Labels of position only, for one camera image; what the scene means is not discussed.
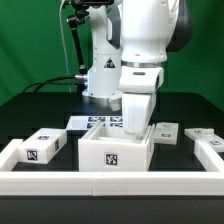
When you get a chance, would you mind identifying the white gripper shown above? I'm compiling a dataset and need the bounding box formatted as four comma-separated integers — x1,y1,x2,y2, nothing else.
119,66,164,134

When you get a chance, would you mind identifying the white cabinet body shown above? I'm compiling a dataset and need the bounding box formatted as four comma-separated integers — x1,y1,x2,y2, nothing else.
78,122,155,172

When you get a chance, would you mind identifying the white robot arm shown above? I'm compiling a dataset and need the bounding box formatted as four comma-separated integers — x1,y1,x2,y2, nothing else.
83,0,193,136

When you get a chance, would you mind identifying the white cabinet top block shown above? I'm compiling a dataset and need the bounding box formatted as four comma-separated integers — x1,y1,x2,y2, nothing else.
17,128,67,164

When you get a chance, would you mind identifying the white base tag plate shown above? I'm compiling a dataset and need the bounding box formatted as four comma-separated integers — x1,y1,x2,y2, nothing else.
66,116,123,130

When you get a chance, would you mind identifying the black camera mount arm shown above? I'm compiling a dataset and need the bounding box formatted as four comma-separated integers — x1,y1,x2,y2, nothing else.
67,0,114,93

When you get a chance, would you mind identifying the black cable bundle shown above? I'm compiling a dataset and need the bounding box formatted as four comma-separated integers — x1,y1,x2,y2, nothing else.
22,76,84,94

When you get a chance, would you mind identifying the white hanging cable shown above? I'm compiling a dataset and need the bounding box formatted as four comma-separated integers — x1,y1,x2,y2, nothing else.
58,0,73,93

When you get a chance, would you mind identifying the white U-shaped fence frame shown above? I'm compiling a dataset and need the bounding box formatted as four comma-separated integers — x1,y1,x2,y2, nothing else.
0,139,224,196

